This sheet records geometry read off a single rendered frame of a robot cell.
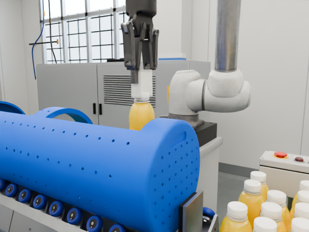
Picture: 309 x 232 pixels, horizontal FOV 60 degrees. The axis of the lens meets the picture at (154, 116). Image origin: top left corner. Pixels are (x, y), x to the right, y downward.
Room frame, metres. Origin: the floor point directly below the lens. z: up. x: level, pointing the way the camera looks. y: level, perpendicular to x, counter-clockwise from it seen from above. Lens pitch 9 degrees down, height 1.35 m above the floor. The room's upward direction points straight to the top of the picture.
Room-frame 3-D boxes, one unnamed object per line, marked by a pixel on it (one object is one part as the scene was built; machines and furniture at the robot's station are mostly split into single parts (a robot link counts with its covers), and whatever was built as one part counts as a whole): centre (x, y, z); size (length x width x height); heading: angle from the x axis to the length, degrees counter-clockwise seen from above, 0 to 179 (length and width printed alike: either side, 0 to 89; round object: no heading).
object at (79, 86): (3.10, 0.48, 0.72); 2.15 x 0.54 x 1.45; 57
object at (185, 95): (1.35, -0.16, 1.25); 0.18 x 0.16 x 0.22; 71
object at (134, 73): (0.64, 0.05, 1.35); 0.03 x 0.01 x 0.05; 148
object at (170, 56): (2.65, -0.17, 1.48); 0.24 x 0.12 x 0.08; 65
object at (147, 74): (0.69, 0.02, 1.32); 0.03 x 0.01 x 0.07; 58
